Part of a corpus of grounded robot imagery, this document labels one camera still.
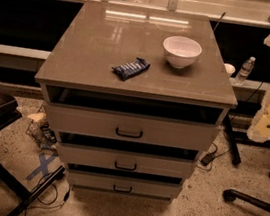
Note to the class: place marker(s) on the grey top drawer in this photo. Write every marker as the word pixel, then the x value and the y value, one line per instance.
pixel 120 126

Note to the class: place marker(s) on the grey drawer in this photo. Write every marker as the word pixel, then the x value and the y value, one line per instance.
pixel 137 183
pixel 127 156
pixel 120 126

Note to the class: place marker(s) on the grey drawer cabinet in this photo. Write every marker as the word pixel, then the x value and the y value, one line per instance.
pixel 78 72

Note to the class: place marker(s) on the grey middle drawer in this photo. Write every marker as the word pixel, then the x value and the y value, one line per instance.
pixel 127 156

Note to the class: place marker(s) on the grey bottom drawer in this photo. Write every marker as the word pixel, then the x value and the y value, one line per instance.
pixel 137 183

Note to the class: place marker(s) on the clear water bottle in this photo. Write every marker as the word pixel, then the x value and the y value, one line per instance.
pixel 244 71

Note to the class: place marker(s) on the white paper cup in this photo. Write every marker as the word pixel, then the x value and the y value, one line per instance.
pixel 230 69

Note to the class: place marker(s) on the black office chair base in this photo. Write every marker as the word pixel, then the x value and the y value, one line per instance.
pixel 252 200

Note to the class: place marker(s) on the white bowl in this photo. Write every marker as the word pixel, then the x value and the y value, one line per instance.
pixel 181 51

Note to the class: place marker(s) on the blue snack bar wrapper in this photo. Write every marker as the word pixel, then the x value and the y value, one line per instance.
pixel 131 69

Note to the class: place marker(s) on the wire basket with items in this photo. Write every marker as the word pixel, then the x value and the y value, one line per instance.
pixel 40 131

